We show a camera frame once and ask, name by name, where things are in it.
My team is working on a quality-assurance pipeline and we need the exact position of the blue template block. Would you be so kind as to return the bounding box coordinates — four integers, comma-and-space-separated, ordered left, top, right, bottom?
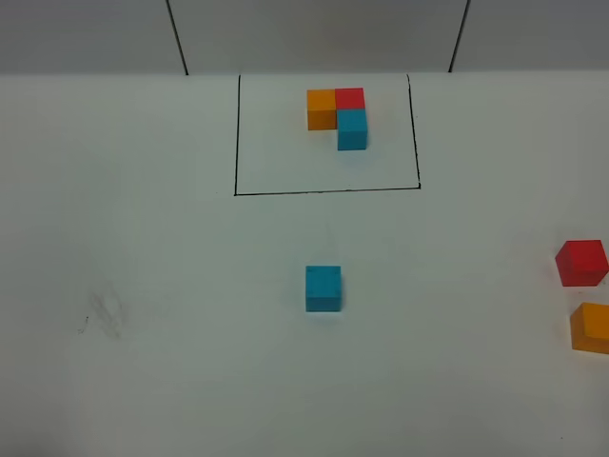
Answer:
337, 109, 368, 150

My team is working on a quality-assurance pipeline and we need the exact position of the orange template block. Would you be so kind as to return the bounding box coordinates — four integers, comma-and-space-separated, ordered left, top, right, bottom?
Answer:
306, 89, 337, 130

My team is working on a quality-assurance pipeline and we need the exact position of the red template block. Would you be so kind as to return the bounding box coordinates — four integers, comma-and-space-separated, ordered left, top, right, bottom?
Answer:
334, 88, 365, 110

